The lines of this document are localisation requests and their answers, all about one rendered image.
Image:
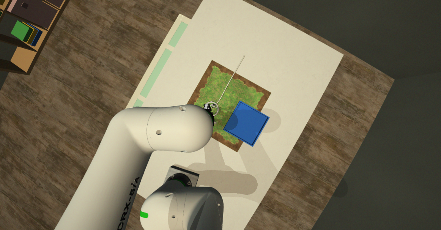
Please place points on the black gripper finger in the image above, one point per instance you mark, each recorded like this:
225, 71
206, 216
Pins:
207, 106

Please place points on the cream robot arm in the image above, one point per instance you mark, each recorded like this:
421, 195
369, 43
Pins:
104, 198

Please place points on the blue square tray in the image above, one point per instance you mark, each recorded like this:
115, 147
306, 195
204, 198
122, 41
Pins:
246, 123

